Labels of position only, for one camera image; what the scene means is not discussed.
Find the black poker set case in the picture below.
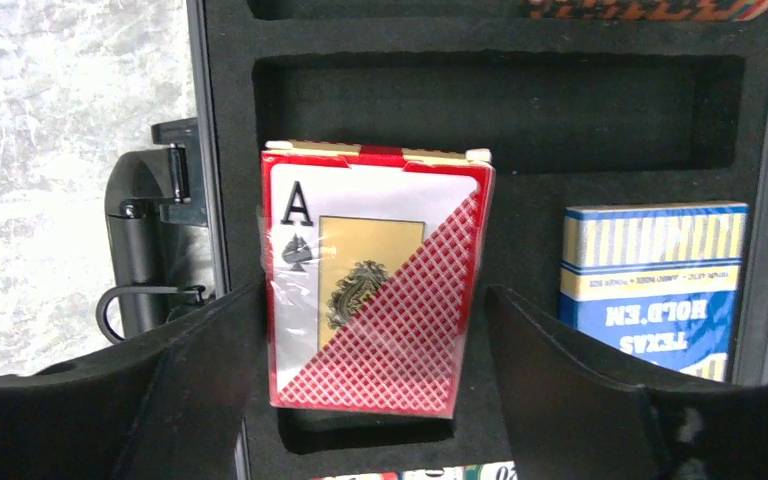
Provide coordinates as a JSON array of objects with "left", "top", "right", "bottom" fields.
[{"left": 95, "top": 0, "right": 768, "bottom": 480}]

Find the red playing card deck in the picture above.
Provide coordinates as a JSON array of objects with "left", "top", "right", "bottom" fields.
[{"left": 261, "top": 140, "right": 495, "bottom": 419}]

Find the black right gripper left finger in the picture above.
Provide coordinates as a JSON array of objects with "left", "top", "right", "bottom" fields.
[{"left": 0, "top": 281, "right": 265, "bottom": 479}]

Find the blue playing card deck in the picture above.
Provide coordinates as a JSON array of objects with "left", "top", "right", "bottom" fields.
[{"left": 559, "top": 201, "right": 749, "bottom": 381}]

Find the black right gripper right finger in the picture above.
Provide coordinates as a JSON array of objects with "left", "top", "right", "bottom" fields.
[{"left": 484, "top": 285, "right": 768, "bottom": 479}]

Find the poker chip roll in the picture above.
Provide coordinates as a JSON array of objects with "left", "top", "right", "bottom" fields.
[{"left": 519, "top": 0, "right": 768, "bottom": 22}]

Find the poker chips row in case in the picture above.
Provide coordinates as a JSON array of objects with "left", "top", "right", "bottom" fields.
[{"left": 324, "top": 461, "right": 519, "bottom": 480}]

